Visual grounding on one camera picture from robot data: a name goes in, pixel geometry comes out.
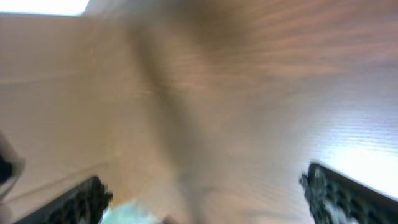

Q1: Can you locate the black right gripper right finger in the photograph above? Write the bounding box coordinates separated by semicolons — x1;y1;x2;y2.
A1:
299;162;397;224

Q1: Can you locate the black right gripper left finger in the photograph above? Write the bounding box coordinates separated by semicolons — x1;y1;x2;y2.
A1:
14;175;113;224

